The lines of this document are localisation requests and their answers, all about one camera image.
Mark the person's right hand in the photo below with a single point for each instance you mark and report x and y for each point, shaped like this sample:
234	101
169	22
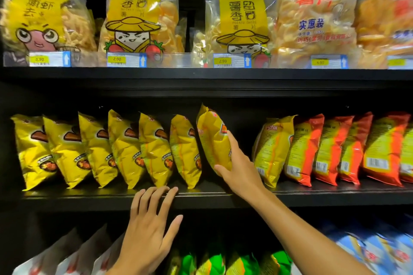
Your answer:
242	172

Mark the person's left hand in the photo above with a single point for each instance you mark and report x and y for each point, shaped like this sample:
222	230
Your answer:
145	233

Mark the green fries snack bag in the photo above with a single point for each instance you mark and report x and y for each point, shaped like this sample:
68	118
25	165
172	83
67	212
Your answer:
211	265
184	265
277	263
240	265

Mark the row of plain white bags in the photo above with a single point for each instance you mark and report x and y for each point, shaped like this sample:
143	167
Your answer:
64	255

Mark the row of yellow chip bags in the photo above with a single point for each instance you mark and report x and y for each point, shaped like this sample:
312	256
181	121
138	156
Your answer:
97	149

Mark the black metal shelf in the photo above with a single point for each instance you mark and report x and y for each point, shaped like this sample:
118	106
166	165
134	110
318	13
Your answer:
193	81

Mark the blue puffed snack bag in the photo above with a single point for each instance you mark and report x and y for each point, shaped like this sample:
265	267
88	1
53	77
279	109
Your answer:
348	244
393	249

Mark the large clear chip bags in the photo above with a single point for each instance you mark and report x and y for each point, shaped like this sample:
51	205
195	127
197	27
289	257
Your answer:
193	14

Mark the person's right forearm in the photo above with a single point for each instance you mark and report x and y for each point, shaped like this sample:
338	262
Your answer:
310	239

